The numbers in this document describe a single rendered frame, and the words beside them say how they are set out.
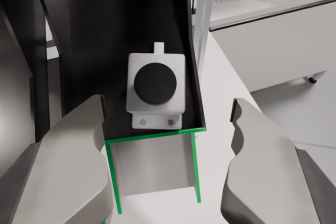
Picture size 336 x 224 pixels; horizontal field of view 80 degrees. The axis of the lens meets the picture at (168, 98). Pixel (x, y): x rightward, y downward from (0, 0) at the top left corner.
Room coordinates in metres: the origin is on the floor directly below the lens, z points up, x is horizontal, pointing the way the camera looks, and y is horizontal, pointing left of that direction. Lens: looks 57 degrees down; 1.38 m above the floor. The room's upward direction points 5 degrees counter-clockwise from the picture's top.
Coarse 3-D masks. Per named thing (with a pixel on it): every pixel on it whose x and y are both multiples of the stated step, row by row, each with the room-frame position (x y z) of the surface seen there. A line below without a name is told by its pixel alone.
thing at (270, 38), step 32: (256, 0) 0.81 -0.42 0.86; (288, 0) 0.79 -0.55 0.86; (320, 0) 0.84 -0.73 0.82; (224, 32) 0.72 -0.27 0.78; (256, 32) 0.76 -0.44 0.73; (288, 32) 0.80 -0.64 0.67; (320, 32) 0.86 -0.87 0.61; (256, 64) 0.78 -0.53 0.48; (288, 64) 0.84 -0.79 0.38; (320, 64) 0.91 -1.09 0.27
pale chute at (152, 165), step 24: (120, 144) 0.13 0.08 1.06; (144, 144) 0.12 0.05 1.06; (168, 144) 0.12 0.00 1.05; (192, 144) 0.10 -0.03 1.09; (120, 168) 0.09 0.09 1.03; (144, 168) 0.09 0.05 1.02; (168, 168) 0.09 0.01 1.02; (192, 168) 0.08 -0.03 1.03; (120, 192) 0.06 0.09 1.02; (144, 192) 0.06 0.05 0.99
